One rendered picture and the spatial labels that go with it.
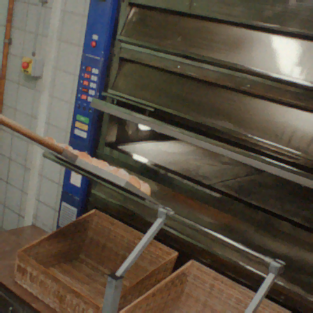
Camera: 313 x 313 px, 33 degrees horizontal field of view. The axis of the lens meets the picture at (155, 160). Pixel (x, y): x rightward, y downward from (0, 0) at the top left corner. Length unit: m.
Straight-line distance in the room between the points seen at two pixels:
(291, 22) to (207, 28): 0.39
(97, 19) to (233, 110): 0.87
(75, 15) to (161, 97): 0.71
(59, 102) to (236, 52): 1.12
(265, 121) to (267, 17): 0.41
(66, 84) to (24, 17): 0.51
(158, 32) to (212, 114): 0.47
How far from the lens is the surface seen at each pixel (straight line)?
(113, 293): 1.97
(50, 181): 3.06
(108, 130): 2.71
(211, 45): 2.31
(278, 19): 2.19
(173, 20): 2.47
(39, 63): 3.04
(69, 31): 2.90
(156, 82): 2.50
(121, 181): 1.96
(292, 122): 2.14
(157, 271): 2.40
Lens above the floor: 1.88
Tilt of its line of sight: 15 degrees down
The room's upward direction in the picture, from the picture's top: 11 degrees clockwise
